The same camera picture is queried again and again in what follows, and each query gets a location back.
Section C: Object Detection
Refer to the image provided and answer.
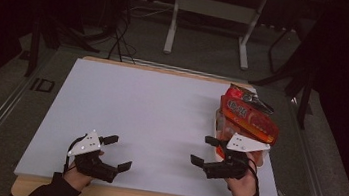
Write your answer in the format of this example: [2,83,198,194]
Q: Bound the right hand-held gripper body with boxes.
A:
[201,128,273,187]

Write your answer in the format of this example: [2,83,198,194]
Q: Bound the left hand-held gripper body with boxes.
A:
[63,126,125,185]

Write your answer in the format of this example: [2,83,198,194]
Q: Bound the orange snack packet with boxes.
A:
[211,93,283,168]

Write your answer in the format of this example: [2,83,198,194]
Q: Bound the white compartment container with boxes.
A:
[209,107,276,170]

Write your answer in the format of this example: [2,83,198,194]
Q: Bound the red and black sauce packet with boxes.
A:
[222,82,277,116]

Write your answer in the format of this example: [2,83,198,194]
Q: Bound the person's left hand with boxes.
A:
[61,161,99,194]

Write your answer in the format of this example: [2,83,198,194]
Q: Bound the person's right hand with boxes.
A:
[221,150,263,196]

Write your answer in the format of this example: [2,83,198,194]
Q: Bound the white table mat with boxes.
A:
[13,52,295,196]

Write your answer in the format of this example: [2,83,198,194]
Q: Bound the black chair legs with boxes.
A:
[244,19,326,131]

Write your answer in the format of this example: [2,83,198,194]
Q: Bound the black metal stand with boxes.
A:
[23,3,105,86]

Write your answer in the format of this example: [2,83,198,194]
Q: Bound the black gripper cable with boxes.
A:
[241,156,264,192]
[61,136,79,176]

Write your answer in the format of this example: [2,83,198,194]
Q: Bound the black floor cables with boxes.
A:
[106,1,144,65]

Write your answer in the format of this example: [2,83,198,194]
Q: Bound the white metal desk frame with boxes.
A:
[161,0,269,72]

